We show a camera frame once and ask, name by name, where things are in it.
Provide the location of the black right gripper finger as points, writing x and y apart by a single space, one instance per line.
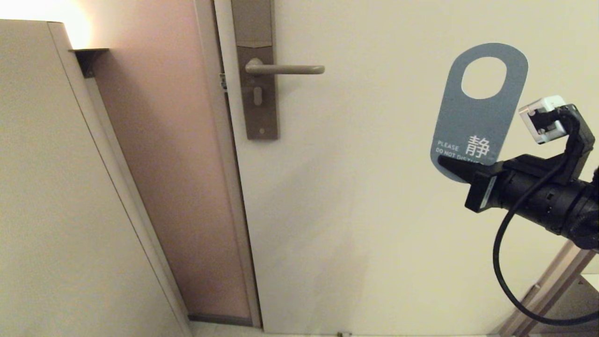
461 168

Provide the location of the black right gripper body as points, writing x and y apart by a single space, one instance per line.
482 192

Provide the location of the white and blue door hanger sign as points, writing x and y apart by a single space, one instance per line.
472 121

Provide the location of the cream white door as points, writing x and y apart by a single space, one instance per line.
351 210

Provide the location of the brown metal lock plate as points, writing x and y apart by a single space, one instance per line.
255 117

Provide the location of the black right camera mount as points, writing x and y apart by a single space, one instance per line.
575 154

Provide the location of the closet frame hinge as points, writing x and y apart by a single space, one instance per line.
531 295

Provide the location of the brown closet frame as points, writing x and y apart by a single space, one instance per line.
557 281

